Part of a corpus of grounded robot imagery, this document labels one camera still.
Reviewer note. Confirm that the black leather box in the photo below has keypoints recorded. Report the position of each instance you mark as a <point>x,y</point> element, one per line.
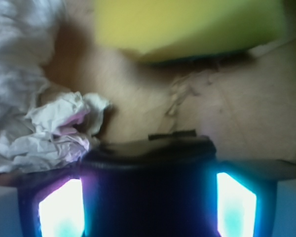
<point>164,186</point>

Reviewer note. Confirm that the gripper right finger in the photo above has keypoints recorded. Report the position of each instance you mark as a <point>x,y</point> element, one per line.
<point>246,192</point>

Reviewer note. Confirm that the crumpled white paper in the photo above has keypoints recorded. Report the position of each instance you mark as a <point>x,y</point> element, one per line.
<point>43,126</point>

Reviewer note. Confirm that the brown paper bag bin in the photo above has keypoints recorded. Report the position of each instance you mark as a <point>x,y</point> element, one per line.
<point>246,104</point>

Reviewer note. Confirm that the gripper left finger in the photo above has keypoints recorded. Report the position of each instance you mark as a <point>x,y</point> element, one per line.
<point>51,204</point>

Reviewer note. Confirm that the yellow sponge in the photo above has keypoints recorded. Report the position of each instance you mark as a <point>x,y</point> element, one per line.
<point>157,31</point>

